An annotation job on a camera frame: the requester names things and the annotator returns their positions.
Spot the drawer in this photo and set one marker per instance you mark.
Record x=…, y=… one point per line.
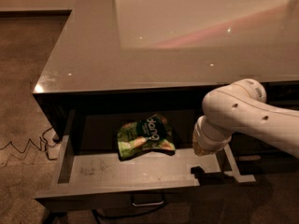
x=283, y=93
x=90, y=175

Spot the dark cabinet with glossy top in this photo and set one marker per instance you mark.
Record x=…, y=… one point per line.
x=137, y=56

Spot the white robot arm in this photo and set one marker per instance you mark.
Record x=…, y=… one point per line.
x=241, y=107

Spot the green snack bag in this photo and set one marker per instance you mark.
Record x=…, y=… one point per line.
x=146, y=135

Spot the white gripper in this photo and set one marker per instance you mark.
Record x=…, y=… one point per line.
x=202, y=139

